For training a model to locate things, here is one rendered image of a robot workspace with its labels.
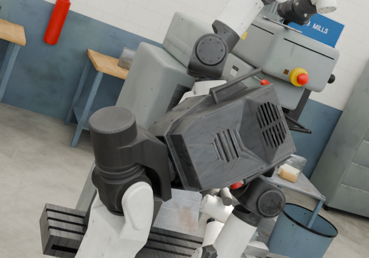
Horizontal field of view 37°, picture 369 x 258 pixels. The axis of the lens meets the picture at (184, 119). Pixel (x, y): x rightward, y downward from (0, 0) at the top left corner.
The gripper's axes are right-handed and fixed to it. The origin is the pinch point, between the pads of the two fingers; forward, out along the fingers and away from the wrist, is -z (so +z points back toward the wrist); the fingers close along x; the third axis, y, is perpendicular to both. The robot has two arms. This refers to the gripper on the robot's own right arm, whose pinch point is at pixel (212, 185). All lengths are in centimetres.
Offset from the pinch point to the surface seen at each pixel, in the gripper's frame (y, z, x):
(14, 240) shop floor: 123, -129, 71
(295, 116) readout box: -34, -28, -28
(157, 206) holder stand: 11.4, 10.2, 18.4
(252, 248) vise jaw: 18.1, 2.2, -25.0
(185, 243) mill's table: 27.9, -3.4, -0.8
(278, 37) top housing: -62, 24, 7
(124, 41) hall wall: 14, -420, 52
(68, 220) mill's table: 28, 11, 47
